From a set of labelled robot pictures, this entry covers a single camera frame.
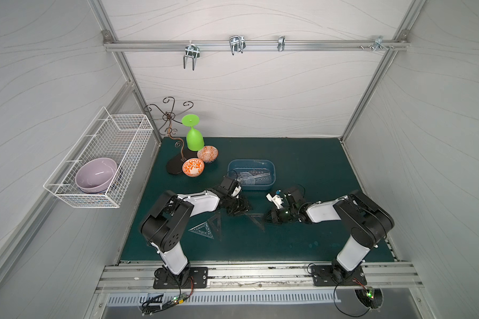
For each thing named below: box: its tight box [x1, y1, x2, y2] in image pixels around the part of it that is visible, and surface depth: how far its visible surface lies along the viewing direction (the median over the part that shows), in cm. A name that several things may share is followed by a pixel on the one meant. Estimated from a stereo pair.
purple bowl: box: [74, 157, 118, 194], surface depth 61 cm
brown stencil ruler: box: [248, 168, 271, 178], surface depth 109 cm
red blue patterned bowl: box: [196, 145, 219, 164], surface depth 113 cm
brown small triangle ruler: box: [244, 213, 266, 233], surface depth 90 cm
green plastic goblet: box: [181, 113, 205, 152], surface depth 90 cm
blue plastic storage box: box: [227, 159, 277, 191], surface depth 104 cm
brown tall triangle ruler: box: [207, 211, 223, 242], surface depth 89 cm
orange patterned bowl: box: [182, 157, 205, 178], surface depth 106 cm
